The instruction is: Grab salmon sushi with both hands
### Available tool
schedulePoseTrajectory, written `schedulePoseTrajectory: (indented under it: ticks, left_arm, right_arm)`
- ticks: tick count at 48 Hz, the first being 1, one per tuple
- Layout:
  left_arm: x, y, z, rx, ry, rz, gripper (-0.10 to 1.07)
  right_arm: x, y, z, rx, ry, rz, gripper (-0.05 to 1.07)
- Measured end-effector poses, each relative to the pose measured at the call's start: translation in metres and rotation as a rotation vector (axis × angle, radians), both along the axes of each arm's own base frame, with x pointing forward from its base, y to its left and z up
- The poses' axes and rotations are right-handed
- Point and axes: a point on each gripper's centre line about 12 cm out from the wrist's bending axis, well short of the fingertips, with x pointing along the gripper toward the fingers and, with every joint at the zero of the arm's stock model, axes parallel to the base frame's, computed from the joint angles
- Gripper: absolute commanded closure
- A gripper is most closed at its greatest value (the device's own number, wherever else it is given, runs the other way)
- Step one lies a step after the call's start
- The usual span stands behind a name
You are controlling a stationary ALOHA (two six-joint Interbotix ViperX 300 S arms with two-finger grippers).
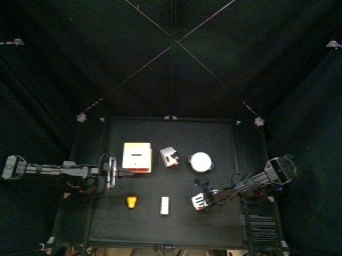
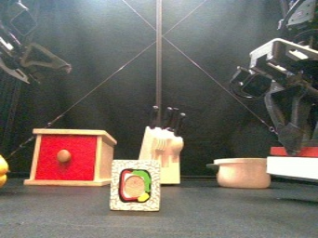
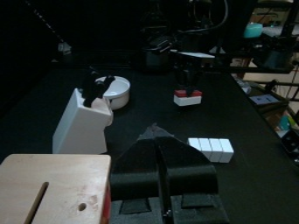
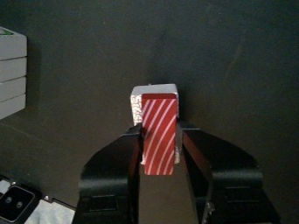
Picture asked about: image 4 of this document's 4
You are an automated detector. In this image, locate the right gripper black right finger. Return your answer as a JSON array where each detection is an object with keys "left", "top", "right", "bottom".
[{"left": 176, "top": 122, "right": 283, "bottom": 224}]

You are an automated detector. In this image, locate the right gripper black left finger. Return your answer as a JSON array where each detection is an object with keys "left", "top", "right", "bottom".
[{"left": 71, "top": 123, "right": 144, "bottom": 224}]

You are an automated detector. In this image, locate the salmon sushi toy block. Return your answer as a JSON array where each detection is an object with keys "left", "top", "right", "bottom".
[{"left": 129, "top": 83, "right": 183, "bottom": 176}]

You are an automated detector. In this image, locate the grey metal plate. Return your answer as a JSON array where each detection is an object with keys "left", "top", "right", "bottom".
[{"left": 23, "top": 195, "right": 77, "bottom": 224}]

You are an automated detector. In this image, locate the black rounded device with holes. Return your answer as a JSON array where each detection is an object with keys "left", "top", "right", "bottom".
[{"left": 0, "top": 174, "right": 41, "bottom": 224}]

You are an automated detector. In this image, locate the grey slatted box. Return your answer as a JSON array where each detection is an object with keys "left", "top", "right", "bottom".
[{"left": 0, "top": 26, "right": 29, "bottom": 121}]

